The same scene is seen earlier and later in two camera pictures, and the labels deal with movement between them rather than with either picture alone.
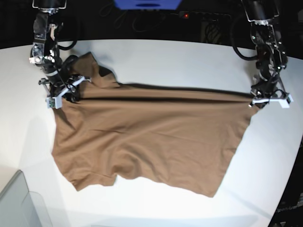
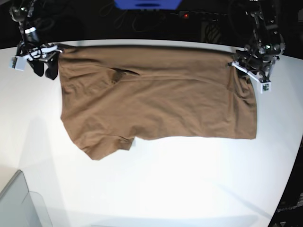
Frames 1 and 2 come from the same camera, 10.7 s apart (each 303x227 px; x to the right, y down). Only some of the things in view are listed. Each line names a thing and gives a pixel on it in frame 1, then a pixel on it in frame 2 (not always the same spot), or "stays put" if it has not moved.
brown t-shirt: x=185 y=139 to x=111 y=94
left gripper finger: x=73 y=96 to x=38 y=66
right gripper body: x=280 y=96 to x=259 y=67
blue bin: x=147 y=4 stays put
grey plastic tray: x=20 y=207 stays put
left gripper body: x=55 y=92 to x=41 y=52
